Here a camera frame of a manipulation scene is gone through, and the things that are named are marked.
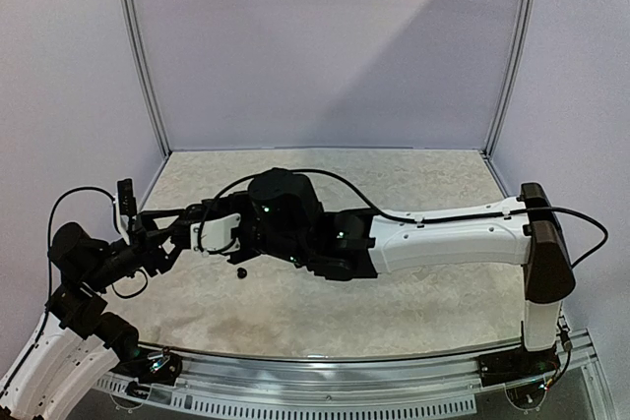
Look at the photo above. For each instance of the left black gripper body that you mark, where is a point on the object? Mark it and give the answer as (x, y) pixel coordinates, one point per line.
(145, 255)

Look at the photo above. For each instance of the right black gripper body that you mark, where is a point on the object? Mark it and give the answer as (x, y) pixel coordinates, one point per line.
(188, 229)

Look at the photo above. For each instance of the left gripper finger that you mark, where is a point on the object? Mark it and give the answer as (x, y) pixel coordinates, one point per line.
(171, 245)
(150, 217)

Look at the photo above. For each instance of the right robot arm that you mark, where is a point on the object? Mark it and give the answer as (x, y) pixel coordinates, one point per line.
(280, 215)

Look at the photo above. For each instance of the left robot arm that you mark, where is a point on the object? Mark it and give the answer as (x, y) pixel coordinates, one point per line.
(78, 340)

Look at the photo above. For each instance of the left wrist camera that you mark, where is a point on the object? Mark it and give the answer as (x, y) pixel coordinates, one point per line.
(125, 209)

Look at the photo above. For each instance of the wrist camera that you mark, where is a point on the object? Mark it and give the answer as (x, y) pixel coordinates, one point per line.
(216, 237)
(125, 209)

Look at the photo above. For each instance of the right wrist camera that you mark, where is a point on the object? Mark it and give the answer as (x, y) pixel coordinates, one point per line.
(216, 237)

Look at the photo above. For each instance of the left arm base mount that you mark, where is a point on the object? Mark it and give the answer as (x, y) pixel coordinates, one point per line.
(152, 364)

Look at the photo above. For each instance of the aluminium front rail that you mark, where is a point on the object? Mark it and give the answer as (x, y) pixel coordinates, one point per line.
(448, 386)

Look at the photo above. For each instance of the right aluminium frame post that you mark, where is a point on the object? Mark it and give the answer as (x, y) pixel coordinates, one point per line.
(517, 45)

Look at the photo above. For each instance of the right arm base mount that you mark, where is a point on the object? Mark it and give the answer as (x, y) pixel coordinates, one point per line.
(518, 363)

